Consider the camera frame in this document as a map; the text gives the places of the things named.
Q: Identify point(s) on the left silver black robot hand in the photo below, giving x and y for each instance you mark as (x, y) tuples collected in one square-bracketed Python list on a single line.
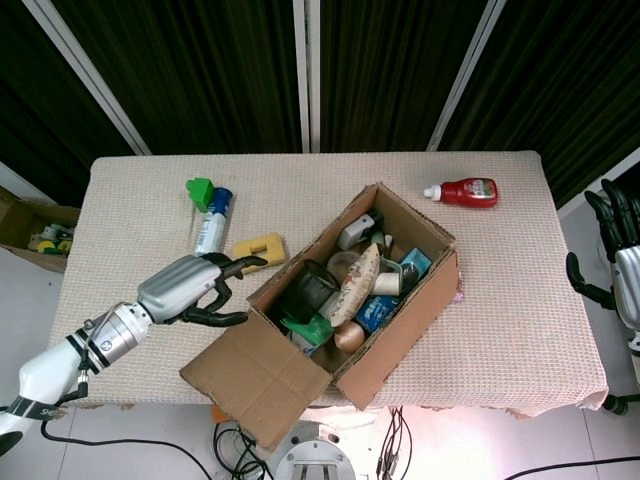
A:
[(180, 285)]

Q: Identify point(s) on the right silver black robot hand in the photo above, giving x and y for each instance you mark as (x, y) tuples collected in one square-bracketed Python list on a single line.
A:
[(627, 270)]

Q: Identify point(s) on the brown cardboard box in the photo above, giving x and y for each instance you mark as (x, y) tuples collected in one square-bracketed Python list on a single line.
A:
[(260, 380)]

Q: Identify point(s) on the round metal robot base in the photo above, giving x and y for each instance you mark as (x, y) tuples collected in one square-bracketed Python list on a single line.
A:
[(315, 457)]

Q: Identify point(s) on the cardboard box with clutter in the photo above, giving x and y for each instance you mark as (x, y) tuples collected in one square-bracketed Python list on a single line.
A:
[(20, 215)]

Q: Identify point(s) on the blue plastic container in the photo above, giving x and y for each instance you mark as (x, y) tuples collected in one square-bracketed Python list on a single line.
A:
[(415, 260)]

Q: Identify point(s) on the white blue spray can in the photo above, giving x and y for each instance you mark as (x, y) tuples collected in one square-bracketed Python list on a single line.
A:
[(212, 225)]

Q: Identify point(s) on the green toy block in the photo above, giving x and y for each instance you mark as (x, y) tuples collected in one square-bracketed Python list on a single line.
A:
[(201, 192)]

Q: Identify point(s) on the yellow sponge block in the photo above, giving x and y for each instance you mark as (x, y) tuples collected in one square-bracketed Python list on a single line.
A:
[(275, 250)]

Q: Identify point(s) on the black cup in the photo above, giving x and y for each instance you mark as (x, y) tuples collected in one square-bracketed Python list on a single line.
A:
[(307, 292)]

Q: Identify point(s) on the beige waffle tablecloth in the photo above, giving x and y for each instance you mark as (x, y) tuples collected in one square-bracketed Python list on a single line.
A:
[(500, 300)]

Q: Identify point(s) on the orange object under table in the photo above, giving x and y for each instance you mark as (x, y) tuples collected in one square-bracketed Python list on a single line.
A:
[(217, 415)]

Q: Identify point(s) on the green white packet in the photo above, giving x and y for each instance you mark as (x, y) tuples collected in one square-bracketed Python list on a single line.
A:
[(312, 332)]

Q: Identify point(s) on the clear tape roll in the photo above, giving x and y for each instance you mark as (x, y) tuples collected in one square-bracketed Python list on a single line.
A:
[(342, 260)]

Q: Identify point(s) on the pink small packet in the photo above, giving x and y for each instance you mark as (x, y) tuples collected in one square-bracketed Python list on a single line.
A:
[(458, 296)]

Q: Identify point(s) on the red ketchup bottle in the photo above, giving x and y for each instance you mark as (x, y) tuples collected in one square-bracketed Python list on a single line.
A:
[(470, 194)]

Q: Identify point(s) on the cream patterned snack bag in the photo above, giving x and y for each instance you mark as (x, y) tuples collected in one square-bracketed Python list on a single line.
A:
[(357, 285)]

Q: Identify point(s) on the brown onion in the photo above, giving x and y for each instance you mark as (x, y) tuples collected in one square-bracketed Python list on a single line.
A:
[(350, 337)]

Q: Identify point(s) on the grey white tape dispenser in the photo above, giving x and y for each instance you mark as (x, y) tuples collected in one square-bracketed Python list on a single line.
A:
[(355, 232)]

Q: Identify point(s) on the blue snack packet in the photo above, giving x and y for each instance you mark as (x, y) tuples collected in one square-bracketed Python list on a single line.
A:
[(377, 312)]

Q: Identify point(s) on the white paper cup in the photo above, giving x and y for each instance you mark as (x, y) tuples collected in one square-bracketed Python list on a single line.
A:
[(387, 282)]

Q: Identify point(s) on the dark screen panel white frame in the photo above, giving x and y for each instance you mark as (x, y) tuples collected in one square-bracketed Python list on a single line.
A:
[(565, 90), (200, 75), (390, 75)]

